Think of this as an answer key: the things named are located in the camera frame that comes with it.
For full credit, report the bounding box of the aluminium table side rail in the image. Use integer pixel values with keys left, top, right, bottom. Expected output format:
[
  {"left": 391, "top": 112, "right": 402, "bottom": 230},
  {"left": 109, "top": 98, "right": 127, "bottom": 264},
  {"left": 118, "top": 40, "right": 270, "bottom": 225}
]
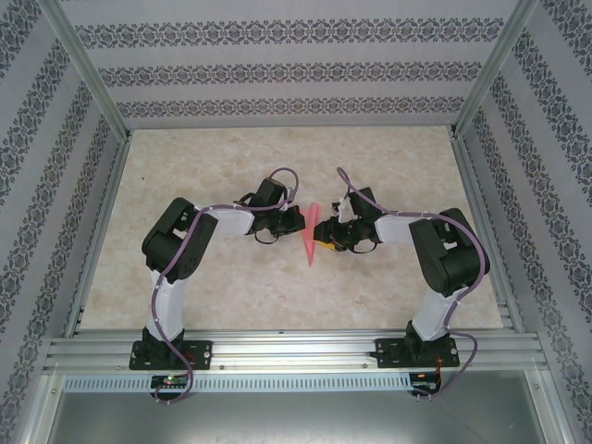
[
  {"left": 62, "top": 133, "right": 133, "bottom": 339},
  {"left": 449, "top": 132, "right": 527, "bottom": 335}
]

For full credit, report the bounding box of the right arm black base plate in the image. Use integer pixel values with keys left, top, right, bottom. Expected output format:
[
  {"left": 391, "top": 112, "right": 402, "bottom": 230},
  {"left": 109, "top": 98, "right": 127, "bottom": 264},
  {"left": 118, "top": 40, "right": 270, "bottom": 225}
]
[{"left": 375, "top": 337, "right": 462, "bottom": 370}]

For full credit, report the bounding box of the aluminium mounting rail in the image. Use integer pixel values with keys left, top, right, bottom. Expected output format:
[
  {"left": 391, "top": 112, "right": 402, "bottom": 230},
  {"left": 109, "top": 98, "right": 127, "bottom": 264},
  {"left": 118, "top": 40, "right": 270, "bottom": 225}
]
[{"left": 43, "top": 328, "right": 549, "bottom": 372}]

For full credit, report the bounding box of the pink paper sheet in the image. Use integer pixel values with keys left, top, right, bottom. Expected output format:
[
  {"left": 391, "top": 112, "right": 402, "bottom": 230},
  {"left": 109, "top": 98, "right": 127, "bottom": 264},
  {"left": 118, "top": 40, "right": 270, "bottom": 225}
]
[{"left": 302, "top": 202, "right": 324, "bottom": 268}]

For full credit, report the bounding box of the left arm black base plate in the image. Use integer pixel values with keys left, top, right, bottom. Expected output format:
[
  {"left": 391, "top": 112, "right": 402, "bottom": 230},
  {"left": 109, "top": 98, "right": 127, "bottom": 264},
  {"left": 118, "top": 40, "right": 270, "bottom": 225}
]
[{"left": 129, "top": 339, "right": 215, "bottom": 372}]

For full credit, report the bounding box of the slotted grey cable duct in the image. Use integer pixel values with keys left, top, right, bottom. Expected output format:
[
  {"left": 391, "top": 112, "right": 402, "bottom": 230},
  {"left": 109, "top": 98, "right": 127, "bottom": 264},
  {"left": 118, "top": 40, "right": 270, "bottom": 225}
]
[{"left": 61, "top": 373, "right": 415, "bottom": 392}]

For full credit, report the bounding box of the aluminium frame post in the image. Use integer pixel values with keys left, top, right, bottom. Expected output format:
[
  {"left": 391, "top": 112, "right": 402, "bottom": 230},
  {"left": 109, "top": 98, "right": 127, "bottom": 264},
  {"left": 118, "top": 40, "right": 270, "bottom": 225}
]
[
  {"left": 43, "top": 0, "right": 133, "bottom": 142},
  {"left": 449, "top": 0, "right": 541, "bottom": 140}
]

